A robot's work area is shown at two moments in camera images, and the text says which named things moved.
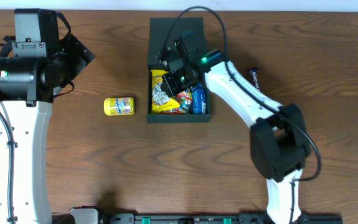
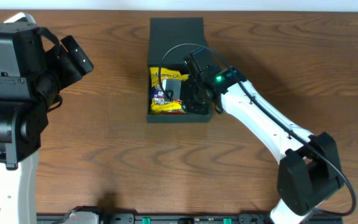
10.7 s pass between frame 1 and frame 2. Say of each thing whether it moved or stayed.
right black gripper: moved
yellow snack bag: stayed
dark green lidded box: stayed
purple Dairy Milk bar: moved
